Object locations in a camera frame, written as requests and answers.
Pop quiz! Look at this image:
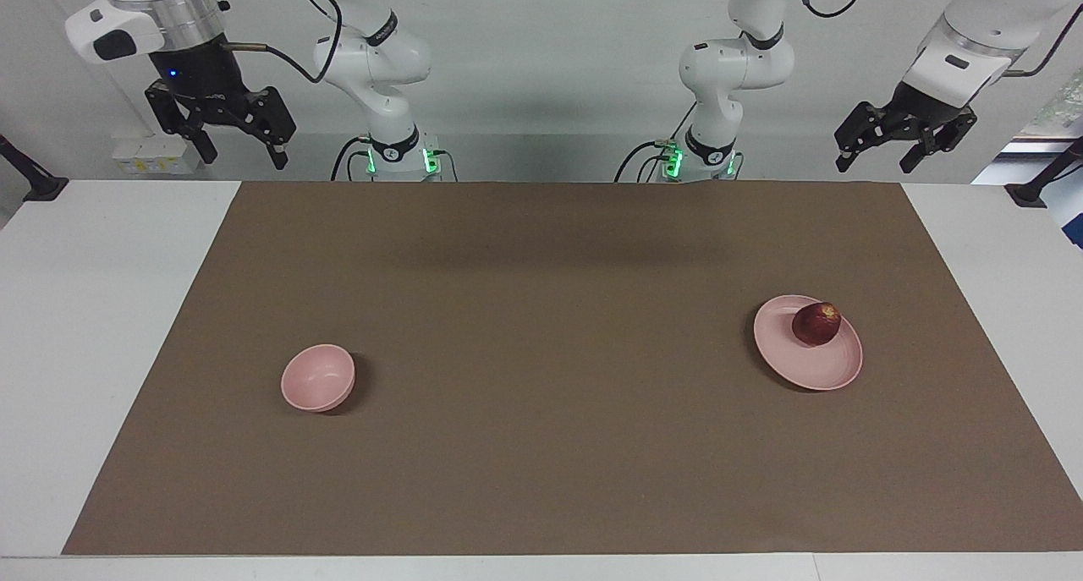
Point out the pink bowl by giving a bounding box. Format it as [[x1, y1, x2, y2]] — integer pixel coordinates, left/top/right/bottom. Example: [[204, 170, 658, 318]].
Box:
[[281, 344, 356, 414]]

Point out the white wall socket box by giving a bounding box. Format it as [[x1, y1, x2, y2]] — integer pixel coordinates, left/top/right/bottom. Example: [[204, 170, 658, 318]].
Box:
[[112, 134, 202, 176]]

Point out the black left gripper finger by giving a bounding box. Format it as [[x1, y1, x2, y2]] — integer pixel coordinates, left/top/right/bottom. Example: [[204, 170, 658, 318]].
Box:
[[835, 101, 898, 173], [899, 112, 978, 174]]

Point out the brown table mat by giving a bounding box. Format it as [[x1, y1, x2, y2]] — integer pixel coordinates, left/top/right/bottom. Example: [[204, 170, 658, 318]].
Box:
[[62, 181, 1083, 556]]

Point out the dark red apple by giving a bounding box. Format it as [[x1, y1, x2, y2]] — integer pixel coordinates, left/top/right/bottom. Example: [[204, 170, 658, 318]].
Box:
[[792, 302, 843, 348]]

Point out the pink plate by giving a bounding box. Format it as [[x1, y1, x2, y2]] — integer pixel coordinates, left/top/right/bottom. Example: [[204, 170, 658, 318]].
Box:
[[753, 294, 864, 392]]

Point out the black base cable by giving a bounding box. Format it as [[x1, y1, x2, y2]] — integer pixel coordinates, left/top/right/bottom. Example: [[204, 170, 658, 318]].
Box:
[[613, 99, 703, 183], [330, 135, 373, 182]]

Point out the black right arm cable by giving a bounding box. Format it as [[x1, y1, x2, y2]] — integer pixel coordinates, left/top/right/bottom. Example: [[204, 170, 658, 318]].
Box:
[[222, 0, 344, 85]]

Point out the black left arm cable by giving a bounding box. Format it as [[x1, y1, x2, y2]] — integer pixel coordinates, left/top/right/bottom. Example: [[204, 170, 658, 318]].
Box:
[[791, 0, 1083, 79]]

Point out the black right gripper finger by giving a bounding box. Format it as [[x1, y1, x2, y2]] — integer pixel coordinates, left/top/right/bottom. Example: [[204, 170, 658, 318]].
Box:
[[146, 79, 219, 166], [241, 86, 297, 172]]

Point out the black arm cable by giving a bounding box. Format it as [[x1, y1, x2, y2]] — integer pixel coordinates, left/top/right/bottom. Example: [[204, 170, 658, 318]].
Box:
[[222, 0, 344, 85], [791, 0, 1083, 79]]

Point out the black clamp stand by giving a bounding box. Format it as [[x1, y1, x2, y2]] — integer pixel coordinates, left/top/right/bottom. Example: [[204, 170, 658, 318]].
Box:
[[0, 133, 70, 203], [1005, 137, 1083, 208]]

